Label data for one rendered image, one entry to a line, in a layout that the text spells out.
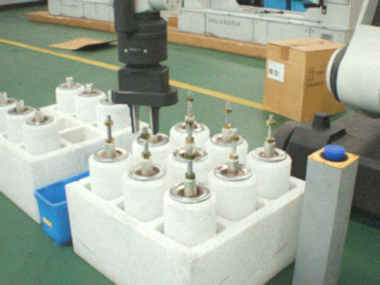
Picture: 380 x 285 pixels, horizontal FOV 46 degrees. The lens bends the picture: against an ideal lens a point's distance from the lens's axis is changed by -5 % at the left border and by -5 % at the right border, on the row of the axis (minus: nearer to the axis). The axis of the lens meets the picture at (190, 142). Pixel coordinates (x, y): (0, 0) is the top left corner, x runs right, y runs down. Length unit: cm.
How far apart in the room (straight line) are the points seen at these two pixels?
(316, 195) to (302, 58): 111
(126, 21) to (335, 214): 49
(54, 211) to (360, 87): 74
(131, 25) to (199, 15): 284
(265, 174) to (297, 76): 103
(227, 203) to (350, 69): 40
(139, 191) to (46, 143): 42
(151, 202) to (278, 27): 239
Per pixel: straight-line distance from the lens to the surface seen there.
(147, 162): 90
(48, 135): 123
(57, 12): 533
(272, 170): 97
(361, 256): 116
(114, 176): 97
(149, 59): 80
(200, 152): 100
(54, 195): 122
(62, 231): 115
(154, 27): 80
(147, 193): 89
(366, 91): 104
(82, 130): 140
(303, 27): 306
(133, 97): 84
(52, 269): 110
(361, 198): 124
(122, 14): 77
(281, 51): 200
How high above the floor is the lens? 65
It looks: 22 degrees down
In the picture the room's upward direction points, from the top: straight up
